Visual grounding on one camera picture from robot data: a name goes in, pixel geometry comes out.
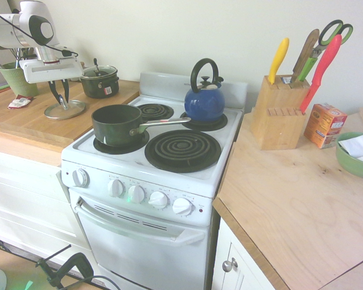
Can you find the green ribbed utensil cup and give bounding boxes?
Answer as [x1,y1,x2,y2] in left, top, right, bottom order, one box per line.
[0,62,39,97]

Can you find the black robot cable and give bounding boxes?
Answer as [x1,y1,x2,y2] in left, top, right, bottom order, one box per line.
[0,7,79,58]

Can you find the white cabinet with knob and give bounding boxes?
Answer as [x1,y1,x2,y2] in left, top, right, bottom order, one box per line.
[211,216,278,290]

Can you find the black clamp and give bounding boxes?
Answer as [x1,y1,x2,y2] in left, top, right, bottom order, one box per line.
[35,243,95,290]

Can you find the white electric stove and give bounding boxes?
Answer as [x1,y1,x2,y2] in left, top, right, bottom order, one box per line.
[60,71,249,290]

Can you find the white stove knob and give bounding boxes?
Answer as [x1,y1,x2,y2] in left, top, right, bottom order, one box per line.
[172,197,195,216]
[127,184,146,204]
[107,178,126,198]
[71,168,90,189]
[148,190,170,210]

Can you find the silver cabinet knob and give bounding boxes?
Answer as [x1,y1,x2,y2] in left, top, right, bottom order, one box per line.
[221,257,239,273]

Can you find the large coil burner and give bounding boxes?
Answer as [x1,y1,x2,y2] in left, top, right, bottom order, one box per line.
[145,129,223,174]

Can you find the wooden handled knife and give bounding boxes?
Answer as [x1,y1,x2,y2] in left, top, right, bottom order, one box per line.
[290,28,321,83]

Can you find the wooden knife block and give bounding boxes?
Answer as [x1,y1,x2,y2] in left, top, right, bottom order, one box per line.
[250,74,311,151]

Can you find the white drawer cabinet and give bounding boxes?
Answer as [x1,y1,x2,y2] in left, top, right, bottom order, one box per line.
[0,147,93,265]

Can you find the green and black scissors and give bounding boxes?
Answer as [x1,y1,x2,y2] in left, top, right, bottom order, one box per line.
[296,19,354,83]

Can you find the white cloth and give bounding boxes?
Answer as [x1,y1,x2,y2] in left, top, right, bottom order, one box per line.
[338,132,363,165]

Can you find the green bowl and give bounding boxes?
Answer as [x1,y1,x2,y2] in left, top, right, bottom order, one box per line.
[335,131,363,180]

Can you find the white oven door handle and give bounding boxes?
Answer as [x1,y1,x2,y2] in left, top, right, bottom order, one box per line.
[74,195,206,244]

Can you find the red knife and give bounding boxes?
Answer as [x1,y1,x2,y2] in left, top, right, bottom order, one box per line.
[299,33,343,114]

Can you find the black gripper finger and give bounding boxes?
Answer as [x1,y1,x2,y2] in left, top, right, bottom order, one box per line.
[47,80,64,106]
[60,79,71,104]

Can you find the orange baking soda box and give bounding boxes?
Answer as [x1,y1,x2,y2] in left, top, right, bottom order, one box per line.
[303,103,348,150]

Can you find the glass lid with metal handle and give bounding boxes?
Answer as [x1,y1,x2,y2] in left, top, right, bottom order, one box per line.
[44,94,87,121]

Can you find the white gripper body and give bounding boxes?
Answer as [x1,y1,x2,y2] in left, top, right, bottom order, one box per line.
[19,57,84,85]

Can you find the yellow handled knife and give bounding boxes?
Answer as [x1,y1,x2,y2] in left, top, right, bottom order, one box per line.
[267,37,290,86]

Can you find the black pot with glass lid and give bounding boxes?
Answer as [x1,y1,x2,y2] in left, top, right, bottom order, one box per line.
[79,58,120,99]

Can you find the dark saucepan with metal handle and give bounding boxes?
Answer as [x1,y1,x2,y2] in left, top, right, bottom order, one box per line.
[91,104,192,147]

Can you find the small coil burner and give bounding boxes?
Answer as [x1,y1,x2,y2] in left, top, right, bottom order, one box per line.
[128,103,175,122]
[93,129,151,155]
[179,111,229,132]

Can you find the red and white packet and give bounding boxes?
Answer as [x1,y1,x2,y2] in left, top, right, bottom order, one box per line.
[7,95,33,110]

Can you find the blue kettle with black handle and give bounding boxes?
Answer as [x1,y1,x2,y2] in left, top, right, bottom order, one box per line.
[184,57,226,123]

